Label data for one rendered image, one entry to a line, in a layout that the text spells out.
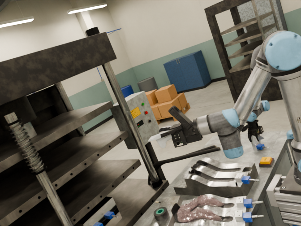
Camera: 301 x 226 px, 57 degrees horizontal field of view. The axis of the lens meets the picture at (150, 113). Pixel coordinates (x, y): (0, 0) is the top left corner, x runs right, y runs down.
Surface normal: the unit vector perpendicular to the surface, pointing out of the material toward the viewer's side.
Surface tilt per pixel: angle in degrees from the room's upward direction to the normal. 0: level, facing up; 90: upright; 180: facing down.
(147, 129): 90
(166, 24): 90
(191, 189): 90
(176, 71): 90
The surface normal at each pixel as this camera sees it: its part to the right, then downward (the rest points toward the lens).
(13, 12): 0.72, -0.13
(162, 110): -0.47, 0.38
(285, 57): -0.31, 0.21
